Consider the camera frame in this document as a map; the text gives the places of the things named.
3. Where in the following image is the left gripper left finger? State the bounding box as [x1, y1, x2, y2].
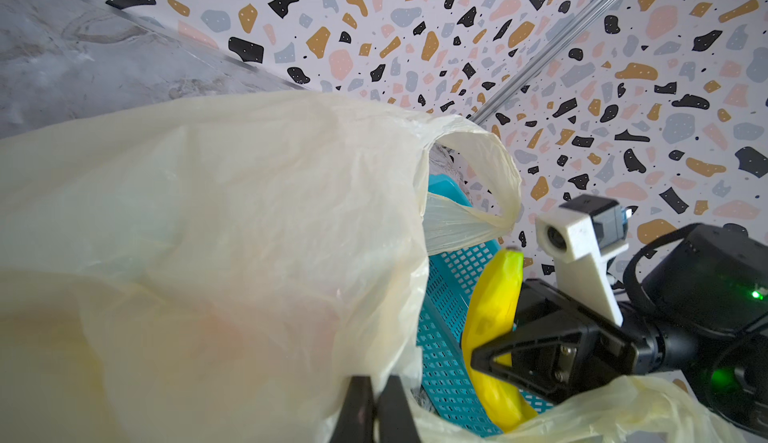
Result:
[329, 376, 375, 443]

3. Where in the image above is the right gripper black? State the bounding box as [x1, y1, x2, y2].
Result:
[470, 279, 666, 404]

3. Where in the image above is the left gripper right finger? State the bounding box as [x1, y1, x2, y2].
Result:
[376, 375, 421, 443]

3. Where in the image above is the yellow banana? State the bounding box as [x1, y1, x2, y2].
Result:
[460, 249, 536, 433]

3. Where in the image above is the pale yellow plastic bag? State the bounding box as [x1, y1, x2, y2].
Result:
[0, 90, 747, 443]

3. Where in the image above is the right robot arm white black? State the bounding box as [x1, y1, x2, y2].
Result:
[470, 224, 767, 436]

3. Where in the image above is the teal plastic basket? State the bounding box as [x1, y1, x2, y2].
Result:
[416, 173, 556, 438]

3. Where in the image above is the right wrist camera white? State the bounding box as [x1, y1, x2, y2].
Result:
[535, 194, 628, 326]

